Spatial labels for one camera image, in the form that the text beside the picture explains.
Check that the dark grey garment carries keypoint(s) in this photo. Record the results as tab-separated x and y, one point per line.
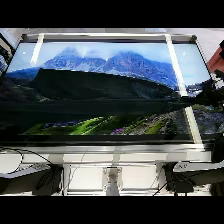
100	86

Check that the silver frame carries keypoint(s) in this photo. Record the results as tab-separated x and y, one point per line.
100	157

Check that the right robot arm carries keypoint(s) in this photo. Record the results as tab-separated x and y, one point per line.
200	165

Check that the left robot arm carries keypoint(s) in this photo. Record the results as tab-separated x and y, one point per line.
20	173

